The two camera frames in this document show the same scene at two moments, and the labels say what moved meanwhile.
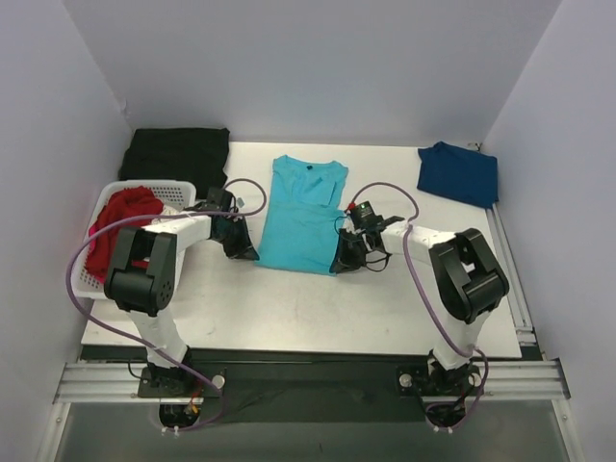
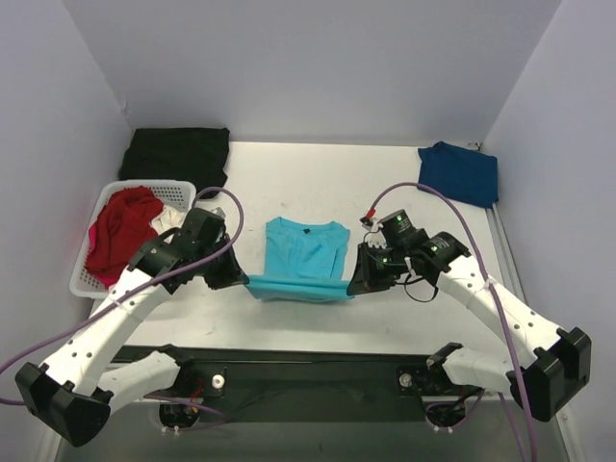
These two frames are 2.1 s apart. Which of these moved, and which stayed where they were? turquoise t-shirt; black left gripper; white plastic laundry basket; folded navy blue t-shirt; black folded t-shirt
Moved: black left gripper; turquoise t-shirt
Stayed: folded navy blue t-shirt; black folded t-shirt; white plastic laundry basket
